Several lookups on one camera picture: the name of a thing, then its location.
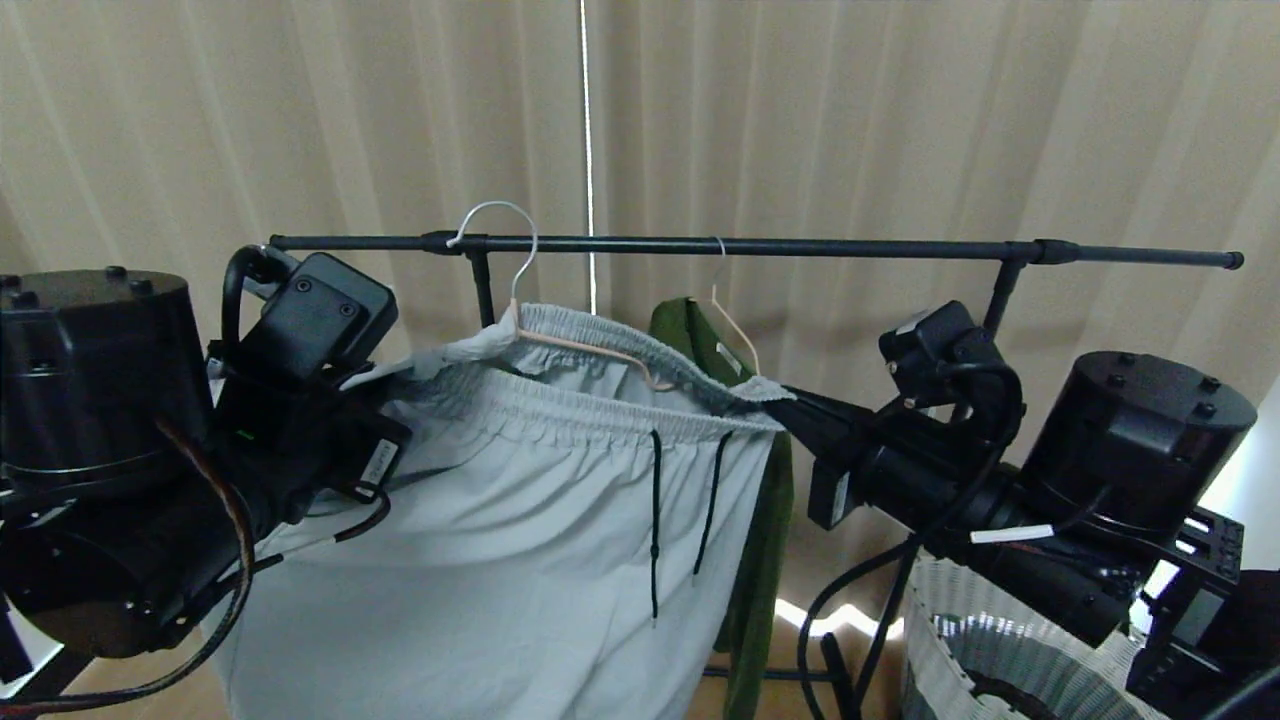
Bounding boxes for white laundry basket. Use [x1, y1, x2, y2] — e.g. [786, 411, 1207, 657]
[900, 555, 1173, 720]

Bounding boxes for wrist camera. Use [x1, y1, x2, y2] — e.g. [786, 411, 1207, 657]
[232, 250, 400, 389]
[878, 300, 1026, 421]

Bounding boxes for pink clothes hanger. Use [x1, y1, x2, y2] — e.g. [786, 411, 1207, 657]
[709, 237, 763, 378]
[446, 200, 679, 393]

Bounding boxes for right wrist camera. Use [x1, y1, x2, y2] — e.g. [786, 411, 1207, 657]
[878, 300, 1026, 421]

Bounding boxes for green long-sleeved shirt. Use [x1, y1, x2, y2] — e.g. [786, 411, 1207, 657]
[648, 296, 797, 720]

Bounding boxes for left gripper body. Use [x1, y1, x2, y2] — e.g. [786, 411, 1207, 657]
[210, 375, 414, 528]

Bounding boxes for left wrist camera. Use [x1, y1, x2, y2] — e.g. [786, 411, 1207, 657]
[232, 250, 400, 389]

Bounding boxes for pale grey shorts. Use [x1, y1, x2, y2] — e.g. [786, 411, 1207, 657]
[200, 303, 799, 720]

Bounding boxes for black clothes rack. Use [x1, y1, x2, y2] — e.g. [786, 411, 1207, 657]
[268, 232, 1245, 720]

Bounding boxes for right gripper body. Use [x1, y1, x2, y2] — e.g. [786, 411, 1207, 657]
[805, 415, 1031, 538]

